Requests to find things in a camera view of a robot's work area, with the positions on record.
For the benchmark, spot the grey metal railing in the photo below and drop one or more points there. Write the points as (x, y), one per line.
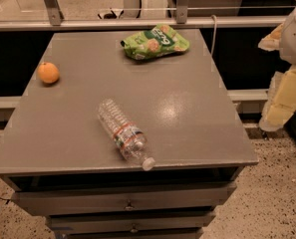
(76, 15)

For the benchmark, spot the green rice chip bag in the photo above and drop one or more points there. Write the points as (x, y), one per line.
(160, 41)

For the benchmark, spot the middle grey drawer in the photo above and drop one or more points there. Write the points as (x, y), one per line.
(132, 221)

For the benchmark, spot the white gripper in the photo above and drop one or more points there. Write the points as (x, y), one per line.
(295, 39)

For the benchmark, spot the grey drawer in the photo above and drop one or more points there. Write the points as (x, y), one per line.
(132, 221)
(62, 202)

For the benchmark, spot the grey drawer cabinet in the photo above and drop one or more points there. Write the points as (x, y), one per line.
(55, 141)

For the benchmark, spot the top grey drawer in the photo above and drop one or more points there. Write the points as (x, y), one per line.
(62, 202)

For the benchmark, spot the orange fruit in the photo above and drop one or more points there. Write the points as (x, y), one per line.
(48, 73)

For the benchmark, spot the clear plastic water bottle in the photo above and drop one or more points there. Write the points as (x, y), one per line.
(127, 136)

